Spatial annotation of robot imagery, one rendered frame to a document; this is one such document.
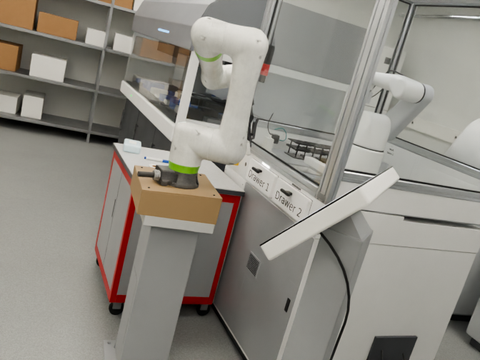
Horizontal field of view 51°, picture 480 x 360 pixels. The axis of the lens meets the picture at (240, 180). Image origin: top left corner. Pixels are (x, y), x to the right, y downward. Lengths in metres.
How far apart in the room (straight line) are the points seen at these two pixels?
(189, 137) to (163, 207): 0.28
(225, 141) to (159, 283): 0.64
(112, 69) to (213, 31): 4.61
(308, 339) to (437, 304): 1.22
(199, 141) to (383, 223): 0.85
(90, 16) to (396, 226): 4.86
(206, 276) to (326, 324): 1.28
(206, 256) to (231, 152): 0.88
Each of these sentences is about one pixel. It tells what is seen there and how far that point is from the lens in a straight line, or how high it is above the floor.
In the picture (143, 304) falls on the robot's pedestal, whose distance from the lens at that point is 2.13.
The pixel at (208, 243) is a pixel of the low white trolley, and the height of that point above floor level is 0.45.
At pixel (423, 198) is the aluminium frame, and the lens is 2.30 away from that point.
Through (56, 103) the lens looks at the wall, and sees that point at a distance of 6.45.
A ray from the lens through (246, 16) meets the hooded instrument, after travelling 3.14.
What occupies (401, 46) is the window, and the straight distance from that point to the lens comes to 2.03.
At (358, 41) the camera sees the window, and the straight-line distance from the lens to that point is 2.06.
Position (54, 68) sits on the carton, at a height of 0.75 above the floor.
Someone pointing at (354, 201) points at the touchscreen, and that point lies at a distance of 1.22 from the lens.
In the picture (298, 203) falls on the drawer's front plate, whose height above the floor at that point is 0.89.
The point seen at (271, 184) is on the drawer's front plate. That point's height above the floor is 0.88.
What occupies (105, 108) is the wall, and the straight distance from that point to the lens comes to 6.46.
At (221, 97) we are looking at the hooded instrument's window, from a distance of 3.16.
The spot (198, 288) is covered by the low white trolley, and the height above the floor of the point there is 0.19.
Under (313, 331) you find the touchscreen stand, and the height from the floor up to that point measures 0.71.
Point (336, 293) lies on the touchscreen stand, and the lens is 1.49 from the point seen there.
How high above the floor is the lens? 1.43
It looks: 14 degrees down
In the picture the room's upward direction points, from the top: 15 degrees clockwise
